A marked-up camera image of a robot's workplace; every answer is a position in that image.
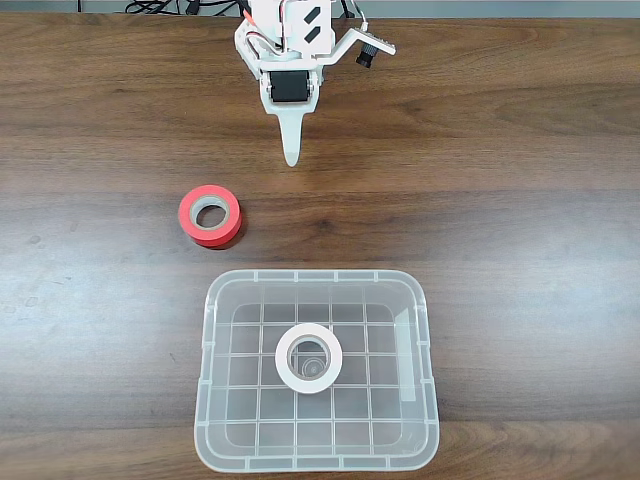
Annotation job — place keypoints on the red tape roll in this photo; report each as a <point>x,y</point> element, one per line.
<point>215,241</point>

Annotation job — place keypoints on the clear plastic storage box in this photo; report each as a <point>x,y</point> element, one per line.
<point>350,440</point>

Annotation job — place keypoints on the white tape roll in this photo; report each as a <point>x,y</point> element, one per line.
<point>310,385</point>

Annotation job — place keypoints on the wrist camera on white mount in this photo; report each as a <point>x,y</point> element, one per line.
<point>382,44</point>

